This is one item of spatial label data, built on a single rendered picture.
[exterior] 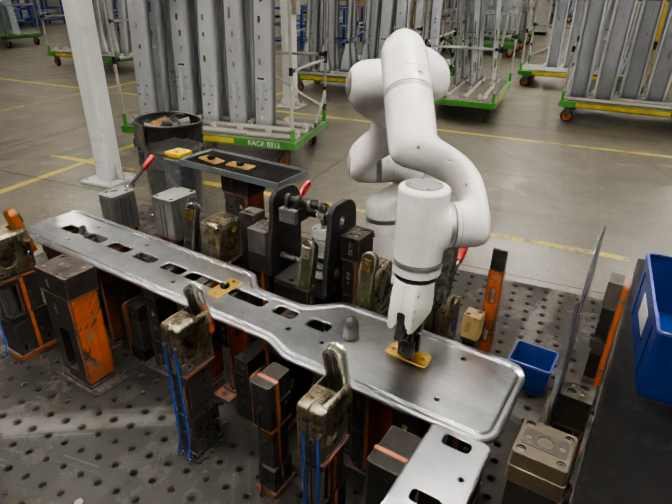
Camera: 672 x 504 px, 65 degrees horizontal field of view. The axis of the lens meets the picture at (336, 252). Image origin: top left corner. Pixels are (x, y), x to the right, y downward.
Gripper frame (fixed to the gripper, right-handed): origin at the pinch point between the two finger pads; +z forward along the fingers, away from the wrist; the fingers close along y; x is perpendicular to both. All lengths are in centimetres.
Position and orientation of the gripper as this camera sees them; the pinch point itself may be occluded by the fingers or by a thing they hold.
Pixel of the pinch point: (409, 344)
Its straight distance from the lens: 101.3
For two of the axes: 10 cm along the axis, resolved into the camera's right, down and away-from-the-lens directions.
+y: -5.4, 3.8, -7.5
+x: 8.4, 2.6, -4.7
